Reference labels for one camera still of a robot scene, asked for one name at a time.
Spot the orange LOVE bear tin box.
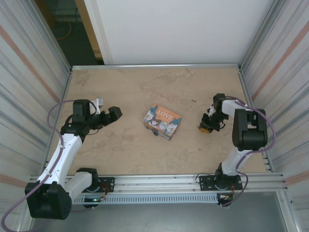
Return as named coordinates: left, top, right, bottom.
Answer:
left=143, top=104, right=183, bottom=142

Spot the brown wooden cabinet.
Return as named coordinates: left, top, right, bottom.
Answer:
left=41, top=0, right=56, bottom=29

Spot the wide aluminium table rail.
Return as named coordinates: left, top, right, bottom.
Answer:
left=28, top=172, right=289, bottom=193

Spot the red and black wire bundle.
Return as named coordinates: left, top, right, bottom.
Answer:
left=100, top=182, right=114, bottom=201
left=218, top=183, right=239, bottom=201

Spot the narrow aluminium table rail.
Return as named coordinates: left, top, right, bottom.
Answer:
left=70, top=63, right=242, bottom=72

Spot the grey slotted cable duct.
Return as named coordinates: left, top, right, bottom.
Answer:
left=72, top=194, right=219, bottom=205

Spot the aluminium frame post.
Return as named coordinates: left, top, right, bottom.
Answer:
left=240, top=0, right=284, bottom=71
left=33, top=0, right=73, bottom=73
left=276, top=190, right=302, bottom=232

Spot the orange floor cable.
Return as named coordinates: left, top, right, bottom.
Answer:
left=56, top=21, right=73, bottom=41

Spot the aluminium side rail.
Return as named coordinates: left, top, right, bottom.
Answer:
left=238, top=67, right=276, bottom=173
left=42, top=69, right=73, bottom=178

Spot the wooden door frame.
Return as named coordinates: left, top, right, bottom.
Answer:
left=74, top=0, right=105, bottom=59

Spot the translucent corrugated side panel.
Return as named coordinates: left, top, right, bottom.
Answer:
left=243, top=0, right=309, bottom=206
left=0, top=0, right=70, bottom=232

